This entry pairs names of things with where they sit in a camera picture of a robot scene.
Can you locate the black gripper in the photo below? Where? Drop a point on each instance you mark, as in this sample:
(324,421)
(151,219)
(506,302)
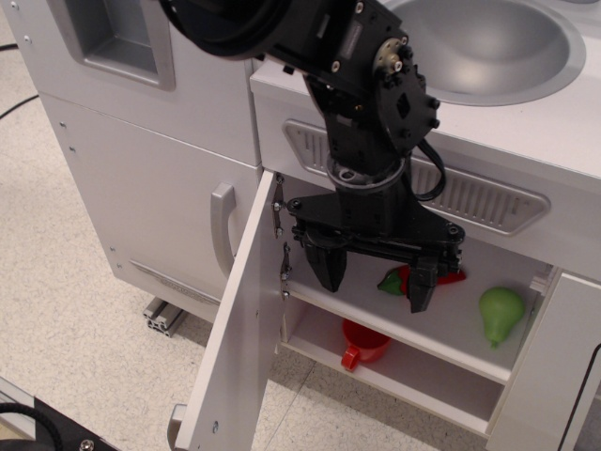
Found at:
(391,225)

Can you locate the white cabinet door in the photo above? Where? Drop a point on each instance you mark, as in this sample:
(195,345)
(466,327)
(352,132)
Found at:
(552,392)
(223,409)

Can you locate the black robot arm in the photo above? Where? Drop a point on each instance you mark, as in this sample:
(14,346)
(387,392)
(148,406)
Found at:
(357,64)

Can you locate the white toy kitchen cabinet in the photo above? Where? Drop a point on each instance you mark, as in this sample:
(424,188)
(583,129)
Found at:
(440,385)

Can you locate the red toy pepper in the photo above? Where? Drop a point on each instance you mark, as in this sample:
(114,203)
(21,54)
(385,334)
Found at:
(395,281)

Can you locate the red plastic cup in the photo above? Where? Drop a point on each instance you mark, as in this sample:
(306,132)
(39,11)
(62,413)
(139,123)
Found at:
(363,345)

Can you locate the lower metal door hinge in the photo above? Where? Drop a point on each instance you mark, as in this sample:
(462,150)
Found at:
(285,271)

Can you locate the metal door hinge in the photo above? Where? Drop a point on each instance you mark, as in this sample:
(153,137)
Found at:
(285,271)
(277,205)

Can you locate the upper metal door hinge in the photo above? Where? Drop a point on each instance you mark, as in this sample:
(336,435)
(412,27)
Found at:
(277,205)

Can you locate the grey vent panel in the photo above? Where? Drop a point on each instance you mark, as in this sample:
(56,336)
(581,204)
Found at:
(491,204)

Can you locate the green toy pear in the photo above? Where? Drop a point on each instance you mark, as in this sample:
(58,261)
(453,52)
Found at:
(501,310)

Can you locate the aluminium extrusion bar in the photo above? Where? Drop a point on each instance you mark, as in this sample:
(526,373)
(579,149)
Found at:
(163,317)

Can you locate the grey metal sink bowl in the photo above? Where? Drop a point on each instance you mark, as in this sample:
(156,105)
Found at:
(491,53)

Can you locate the white toy fridge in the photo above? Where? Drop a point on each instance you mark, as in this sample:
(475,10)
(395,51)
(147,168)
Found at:
(149,126)

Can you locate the grey fridge door handle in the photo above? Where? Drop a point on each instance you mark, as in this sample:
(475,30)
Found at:
(222,205)

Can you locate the grey cabinet door handle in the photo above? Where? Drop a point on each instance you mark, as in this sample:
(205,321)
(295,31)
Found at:
(174,424)

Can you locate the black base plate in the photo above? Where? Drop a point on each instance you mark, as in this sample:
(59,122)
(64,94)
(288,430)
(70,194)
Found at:
(53,430)

